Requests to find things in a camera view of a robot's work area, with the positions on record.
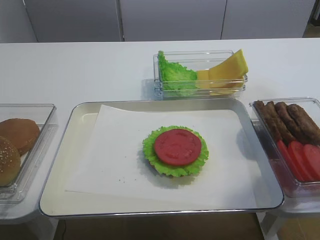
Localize green lettuce in container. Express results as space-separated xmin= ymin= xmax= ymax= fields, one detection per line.
xmin=157 ymin=50 xmax=197 ymax=97

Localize plain burger bun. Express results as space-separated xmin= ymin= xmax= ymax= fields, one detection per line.
xmin=0 ymin=118 xmax=40 ymax=156

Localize sesame burger bun top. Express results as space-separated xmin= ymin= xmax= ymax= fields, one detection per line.
xmin=0 ymin=136 xmax=21 ymax=187

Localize brown burger patty front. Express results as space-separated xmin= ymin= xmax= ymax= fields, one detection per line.
xmin=286 ymin=104 xmax=320 ymax=146

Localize clear bun container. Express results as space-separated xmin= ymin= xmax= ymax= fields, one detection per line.
xmin=0 ymin=104 xmax=58 ymax=205

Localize clear lettuce and cheese container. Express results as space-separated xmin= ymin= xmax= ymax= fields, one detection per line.
xmin=153 ymin=50 xmax=248 ymax=100

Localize red tomato slice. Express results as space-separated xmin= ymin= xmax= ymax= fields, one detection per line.
xmin=153 ymin=128 xmax=202 ymax=167
xmin=303 ymin=144 xmax=320 ymax=181
xmin=288 ymin=141 xmax=316 ymax=182
xmin=277 ymin=140 xmax=304 ymax=182

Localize metal tray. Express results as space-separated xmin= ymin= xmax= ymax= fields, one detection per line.
xmin=39 ymin=98 xmax=284 ymax=217

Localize green lettuce leaf on bun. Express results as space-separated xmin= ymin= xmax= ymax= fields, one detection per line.
xmin=142 ymin=125 xmax=209 ymax=168

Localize brown burger patty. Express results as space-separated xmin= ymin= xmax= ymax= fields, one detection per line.
xmin=254 ymin=100 xmax=282 ymax=142
xmin=265 ymin=101 xmax=296 ymax=146
xmin=275 ymin=101 xmax=311 ymax=144
xmin=286 ymin=104 xmax=320 ymax=146

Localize red tomato slice front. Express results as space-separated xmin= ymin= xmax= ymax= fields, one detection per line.
xmin=303 ymin=144 xmax=320 ymax=181

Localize brown burger patty leftmost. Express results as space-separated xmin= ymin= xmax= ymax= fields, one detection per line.
xmin=254 ymin=100 xmax=282 ymax=142

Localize white paper sheet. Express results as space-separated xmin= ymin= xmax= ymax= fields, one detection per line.
xmin=65 ymin=106 xmax=256 ymax=208

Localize yellow cheese slice large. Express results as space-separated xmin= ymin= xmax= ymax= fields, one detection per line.
xmin=208 ymin=49 xmax=249 ymax=96

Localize clear patty and tomato container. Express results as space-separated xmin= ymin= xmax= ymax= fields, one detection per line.
xmin=250 ymin=98 xmax=320 ymax=198

